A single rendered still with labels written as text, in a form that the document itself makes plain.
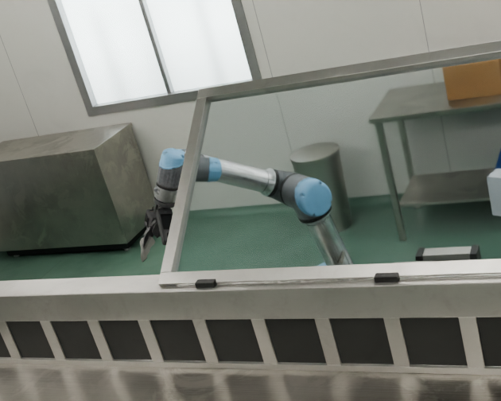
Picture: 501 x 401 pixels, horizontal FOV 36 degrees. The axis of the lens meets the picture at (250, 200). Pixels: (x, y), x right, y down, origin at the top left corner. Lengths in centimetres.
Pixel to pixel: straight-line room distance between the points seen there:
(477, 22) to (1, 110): 418
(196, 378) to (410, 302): 56
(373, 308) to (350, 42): 416
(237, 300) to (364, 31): 405
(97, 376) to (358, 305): 73
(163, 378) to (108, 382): 15
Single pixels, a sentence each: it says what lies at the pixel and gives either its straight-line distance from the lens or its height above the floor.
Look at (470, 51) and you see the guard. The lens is 184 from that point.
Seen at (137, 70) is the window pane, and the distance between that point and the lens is 648.
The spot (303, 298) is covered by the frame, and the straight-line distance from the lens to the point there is 167.
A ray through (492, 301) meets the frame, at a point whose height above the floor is 161.
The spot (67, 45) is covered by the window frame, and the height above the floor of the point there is 163.
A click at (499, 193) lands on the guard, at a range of 164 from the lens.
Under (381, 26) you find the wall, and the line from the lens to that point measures 558.
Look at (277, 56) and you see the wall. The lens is 587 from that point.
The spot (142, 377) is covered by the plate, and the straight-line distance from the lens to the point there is 196.
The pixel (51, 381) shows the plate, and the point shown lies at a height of 144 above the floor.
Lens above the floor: 244
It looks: 21 degrees down
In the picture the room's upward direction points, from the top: 16 degrees counter-clockwise
